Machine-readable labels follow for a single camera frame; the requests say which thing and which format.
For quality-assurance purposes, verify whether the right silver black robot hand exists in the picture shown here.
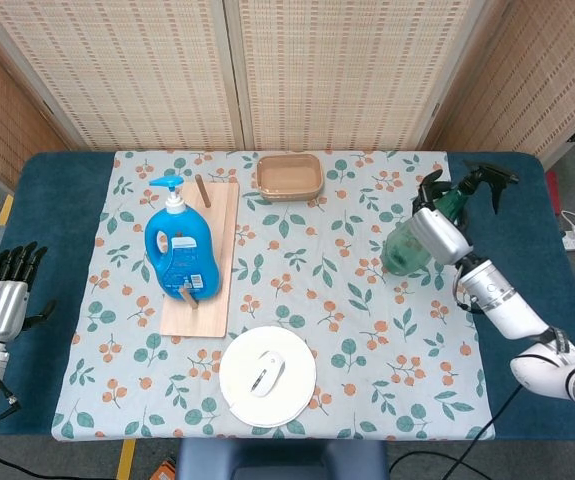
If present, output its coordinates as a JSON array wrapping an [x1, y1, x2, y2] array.
[[409, 169, 473, 265]]

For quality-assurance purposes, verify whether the green spray bottle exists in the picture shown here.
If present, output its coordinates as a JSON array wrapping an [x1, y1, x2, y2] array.
[[380, 160, 521, 277]]

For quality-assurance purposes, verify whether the blue detergent pump bottle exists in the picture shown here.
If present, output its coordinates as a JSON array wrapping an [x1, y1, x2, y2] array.
[[144, 175, 223, 301]]

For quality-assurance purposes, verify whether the dark blue table cover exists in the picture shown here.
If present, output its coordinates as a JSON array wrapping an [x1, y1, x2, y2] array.
[[0, 151, 575, 442]]

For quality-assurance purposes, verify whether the red flat object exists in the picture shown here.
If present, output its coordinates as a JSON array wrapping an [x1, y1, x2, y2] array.
[[545, 169, 566, 216]]

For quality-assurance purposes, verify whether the floral print tablecloth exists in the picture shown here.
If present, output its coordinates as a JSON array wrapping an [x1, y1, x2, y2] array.
[[50, 149, 497, 442]]

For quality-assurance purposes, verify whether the brown rectangular container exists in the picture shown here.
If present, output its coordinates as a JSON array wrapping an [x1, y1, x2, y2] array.
[[255, 153, 326, 203]]

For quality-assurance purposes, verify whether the wooden board with pegs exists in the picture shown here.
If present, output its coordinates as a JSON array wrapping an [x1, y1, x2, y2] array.
[[159, 173, 241, 339]]

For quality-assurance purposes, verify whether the white computer mouse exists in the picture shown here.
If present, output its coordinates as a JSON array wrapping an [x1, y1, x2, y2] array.
[[250, 350, 286, 399]]

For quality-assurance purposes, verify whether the white paper plate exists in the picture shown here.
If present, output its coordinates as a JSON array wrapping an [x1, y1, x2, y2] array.
[[218, 325, 317, 429]]

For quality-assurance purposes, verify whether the woven folding screen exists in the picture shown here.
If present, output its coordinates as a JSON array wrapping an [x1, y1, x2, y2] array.
[[0, 0, 575, 190]]

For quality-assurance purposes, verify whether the dark blue chair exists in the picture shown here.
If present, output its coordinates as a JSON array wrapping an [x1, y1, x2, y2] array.
[[175, 438, 391, 480]]

